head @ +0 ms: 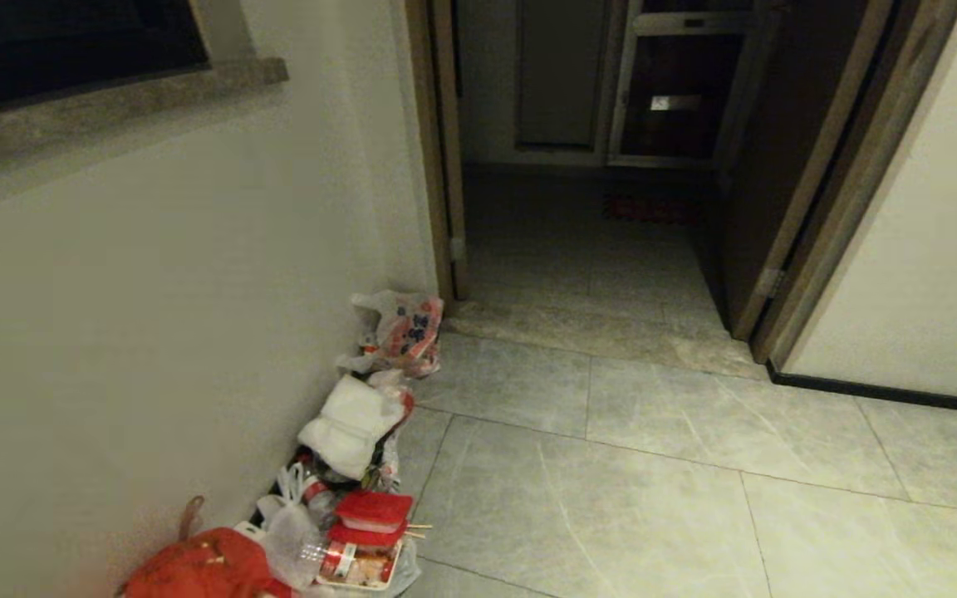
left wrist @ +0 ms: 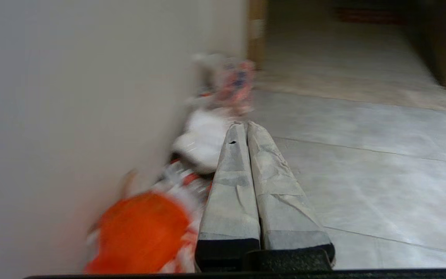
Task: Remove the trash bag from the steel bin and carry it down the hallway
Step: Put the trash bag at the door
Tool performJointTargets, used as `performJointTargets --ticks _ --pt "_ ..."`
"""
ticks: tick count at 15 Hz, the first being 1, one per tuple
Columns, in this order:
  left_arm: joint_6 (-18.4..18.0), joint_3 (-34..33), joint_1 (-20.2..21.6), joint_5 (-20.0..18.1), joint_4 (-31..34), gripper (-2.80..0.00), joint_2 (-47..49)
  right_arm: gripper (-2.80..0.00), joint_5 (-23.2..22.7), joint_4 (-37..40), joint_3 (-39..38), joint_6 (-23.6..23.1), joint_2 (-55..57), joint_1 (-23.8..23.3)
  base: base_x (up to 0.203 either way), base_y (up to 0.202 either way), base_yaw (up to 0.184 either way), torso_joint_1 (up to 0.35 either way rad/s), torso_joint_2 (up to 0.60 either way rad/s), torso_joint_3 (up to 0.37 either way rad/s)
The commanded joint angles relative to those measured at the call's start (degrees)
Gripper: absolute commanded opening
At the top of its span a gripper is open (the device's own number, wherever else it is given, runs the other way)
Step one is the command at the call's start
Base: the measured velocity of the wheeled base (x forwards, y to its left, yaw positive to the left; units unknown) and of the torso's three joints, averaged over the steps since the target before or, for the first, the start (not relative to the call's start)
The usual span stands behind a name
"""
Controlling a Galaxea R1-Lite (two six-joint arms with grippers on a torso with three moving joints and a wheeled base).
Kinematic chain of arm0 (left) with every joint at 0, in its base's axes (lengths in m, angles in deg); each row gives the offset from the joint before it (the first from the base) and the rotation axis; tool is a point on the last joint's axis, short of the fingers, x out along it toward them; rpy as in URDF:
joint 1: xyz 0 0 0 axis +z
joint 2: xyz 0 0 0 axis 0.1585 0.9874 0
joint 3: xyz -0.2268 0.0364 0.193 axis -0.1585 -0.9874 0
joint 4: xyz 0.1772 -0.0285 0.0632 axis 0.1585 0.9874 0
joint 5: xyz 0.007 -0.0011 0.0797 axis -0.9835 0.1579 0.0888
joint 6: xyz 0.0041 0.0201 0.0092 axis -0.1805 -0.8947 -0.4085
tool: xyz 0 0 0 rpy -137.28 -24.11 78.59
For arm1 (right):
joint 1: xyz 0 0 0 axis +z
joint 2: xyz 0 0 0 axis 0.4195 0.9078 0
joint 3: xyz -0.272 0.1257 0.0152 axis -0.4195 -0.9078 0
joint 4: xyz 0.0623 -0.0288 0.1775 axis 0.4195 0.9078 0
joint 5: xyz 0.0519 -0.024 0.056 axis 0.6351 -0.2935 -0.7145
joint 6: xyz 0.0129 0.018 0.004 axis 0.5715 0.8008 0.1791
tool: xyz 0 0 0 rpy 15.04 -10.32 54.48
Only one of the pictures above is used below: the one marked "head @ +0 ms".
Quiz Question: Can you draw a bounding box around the printed plastic bag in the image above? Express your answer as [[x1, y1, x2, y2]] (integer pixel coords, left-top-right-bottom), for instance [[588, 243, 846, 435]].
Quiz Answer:
[[336, 291, 444, 379]]

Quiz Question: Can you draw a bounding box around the white plastic bag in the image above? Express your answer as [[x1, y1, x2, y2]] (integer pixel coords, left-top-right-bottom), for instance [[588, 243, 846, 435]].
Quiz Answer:
[[297, 375, 405, 481]]

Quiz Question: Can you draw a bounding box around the clear plastic bag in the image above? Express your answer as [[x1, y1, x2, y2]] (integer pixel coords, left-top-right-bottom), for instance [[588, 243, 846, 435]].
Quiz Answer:
[[257, 463, 331, 590]]

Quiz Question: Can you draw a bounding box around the red bag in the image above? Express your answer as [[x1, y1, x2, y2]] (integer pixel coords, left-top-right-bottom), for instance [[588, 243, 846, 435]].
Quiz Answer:
[[120, 497, 292, 598]]

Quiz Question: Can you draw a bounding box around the red doormat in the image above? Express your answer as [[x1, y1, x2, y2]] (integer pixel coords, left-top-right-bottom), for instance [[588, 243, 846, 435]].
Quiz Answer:
[[603, 194, 699, 225]]

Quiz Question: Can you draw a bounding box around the red lidded food container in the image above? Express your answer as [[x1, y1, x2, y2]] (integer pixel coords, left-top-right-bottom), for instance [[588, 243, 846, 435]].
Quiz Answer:
[[327, 490, 415, 550]]

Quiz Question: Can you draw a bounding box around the red labelled bottle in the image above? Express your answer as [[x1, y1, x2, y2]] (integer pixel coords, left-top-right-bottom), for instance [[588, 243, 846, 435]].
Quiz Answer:
[[302, 542, 403, 589]]

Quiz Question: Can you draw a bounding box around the white framed inner door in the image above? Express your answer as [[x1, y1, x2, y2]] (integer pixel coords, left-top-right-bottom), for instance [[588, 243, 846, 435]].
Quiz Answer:
[[607, 0, 766, 169]]

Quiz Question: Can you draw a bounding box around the brown wooden door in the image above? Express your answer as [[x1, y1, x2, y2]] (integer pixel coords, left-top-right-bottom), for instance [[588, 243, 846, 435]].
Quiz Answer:
[[711, 0, 895, 341]]

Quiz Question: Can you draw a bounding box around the stone window sill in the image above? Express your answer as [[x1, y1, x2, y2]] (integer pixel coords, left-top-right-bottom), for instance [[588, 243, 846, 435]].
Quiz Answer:
[[0, 57, 289, 182]]

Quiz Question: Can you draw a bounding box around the dark window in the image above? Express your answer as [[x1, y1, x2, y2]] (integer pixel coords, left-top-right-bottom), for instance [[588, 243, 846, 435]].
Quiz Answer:
[[0, 0, 211, 124]]

